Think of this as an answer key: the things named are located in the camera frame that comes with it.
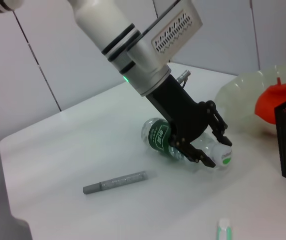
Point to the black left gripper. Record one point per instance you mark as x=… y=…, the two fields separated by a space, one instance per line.
x=182 y=112

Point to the water bottle with green label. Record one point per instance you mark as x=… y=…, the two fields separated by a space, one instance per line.
x=157 y=137

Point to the red-orange toy orange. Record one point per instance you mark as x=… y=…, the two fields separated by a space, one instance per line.
x=270 y=100

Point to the green utility knife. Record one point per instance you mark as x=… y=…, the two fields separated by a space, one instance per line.
x=224 y=230

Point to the grey pen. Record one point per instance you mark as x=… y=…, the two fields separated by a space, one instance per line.
x=117 y=182

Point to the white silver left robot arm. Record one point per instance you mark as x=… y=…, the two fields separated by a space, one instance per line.
x=102 y=27

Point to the translucent green fruit plate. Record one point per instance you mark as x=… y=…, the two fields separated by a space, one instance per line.
x=237 y=100

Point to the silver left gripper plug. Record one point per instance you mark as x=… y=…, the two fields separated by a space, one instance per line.
x=184 y=76

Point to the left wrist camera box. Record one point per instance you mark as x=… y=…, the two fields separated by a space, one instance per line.
x=177 y=32

